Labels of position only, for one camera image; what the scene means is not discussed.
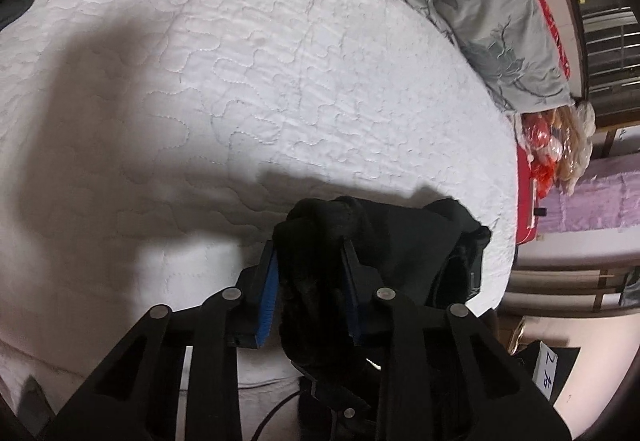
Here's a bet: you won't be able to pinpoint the black cable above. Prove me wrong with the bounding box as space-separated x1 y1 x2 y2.
250 388 303 441

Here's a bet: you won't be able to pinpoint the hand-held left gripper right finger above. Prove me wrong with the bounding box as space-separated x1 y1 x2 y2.
341 240 568 441

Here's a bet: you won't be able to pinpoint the white quilted bed cover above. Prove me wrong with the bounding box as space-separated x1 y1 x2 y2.
0 0 518 389

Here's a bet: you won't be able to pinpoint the purple cloth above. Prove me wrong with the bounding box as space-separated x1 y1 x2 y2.
542 156 640 234

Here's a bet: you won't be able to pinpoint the red patterned cloth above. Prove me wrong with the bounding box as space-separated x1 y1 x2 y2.
320 0 572 79

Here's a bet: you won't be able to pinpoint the red bag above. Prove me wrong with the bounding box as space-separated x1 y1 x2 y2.
515 146 540 244

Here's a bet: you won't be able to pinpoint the black pants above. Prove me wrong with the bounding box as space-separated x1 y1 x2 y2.
272 195 493 387

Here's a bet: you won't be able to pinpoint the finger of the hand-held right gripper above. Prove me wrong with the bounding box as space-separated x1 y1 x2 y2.
298 370 375 423

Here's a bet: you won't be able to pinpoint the white paper label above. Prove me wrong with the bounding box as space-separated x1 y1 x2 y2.
537 341 563 388

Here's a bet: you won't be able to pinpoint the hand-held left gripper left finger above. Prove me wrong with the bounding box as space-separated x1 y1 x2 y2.
50 240 279 441

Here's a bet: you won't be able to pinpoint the grey floral pillow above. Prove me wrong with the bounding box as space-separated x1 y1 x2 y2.
367 0 573 114

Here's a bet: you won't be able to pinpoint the clear plastic bag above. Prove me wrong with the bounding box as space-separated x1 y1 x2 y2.
520 101 597 194

